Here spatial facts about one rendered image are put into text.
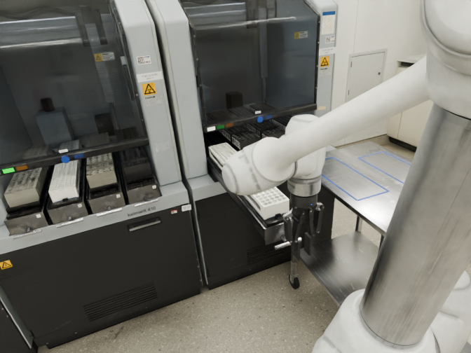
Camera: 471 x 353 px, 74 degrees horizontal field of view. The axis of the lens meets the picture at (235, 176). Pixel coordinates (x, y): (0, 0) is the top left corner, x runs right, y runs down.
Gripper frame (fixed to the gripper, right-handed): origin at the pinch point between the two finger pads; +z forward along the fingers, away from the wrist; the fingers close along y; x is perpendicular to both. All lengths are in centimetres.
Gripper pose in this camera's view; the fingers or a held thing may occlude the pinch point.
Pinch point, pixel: (302, 246)
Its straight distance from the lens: 101.7
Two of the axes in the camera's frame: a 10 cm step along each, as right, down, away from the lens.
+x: 3.8, 4.1, -8.3
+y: -9.2, 2.4, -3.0
